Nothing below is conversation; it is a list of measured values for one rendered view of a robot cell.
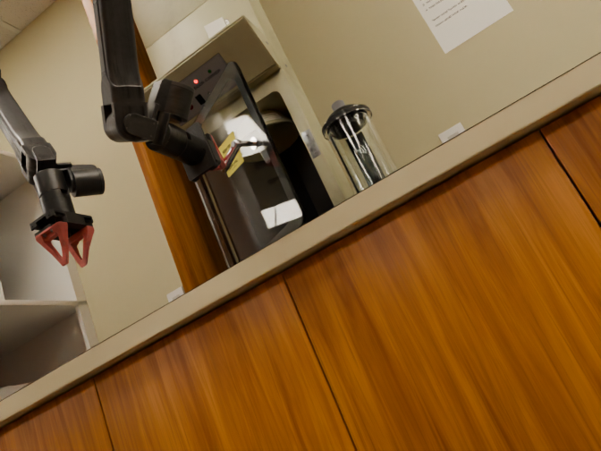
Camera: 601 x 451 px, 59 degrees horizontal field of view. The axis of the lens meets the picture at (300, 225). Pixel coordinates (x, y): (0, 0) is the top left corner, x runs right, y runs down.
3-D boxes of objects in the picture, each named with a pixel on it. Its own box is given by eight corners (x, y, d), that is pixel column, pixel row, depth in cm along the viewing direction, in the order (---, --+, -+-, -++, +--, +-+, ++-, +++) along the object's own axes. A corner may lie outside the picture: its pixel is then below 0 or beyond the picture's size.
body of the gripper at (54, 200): (95, 224, 108) (85, 192, 110) (54, 216, 99) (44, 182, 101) (72, 239, 110) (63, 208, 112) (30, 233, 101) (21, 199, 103)
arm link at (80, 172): (29, 180, 114) (29, 145, 110) (85, 175, 121) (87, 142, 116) (46, 213, 108) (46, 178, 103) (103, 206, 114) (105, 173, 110)
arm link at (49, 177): (30, 181, 109) (33, 165, 105) (65, 177, 113) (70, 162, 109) (38, 209, 107) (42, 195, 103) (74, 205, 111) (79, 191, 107)
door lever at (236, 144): (241, 174, 115) (237, 164, 116) (259, 143, 109) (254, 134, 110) (220, 175, 112) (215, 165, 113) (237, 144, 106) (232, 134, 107)
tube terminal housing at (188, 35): (292, 307, 145) (198, 83, 169) (396, 251, 135) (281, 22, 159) (244, 307, 122) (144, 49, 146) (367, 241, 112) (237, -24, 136)
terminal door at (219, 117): (240, 285, 123) (184, 142, 135) (308, 220, 101) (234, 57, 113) (237, 285, 122) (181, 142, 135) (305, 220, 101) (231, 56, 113)
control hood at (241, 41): (179, 139, 137) (167, 107, 140) (282, 67, 127) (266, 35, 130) (149, 125, 127) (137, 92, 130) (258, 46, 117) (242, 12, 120)
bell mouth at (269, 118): (258, 168, 148) (250, 151, 150) (310, 134, 143) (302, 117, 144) (223, 151, 132) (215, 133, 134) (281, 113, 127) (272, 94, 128)
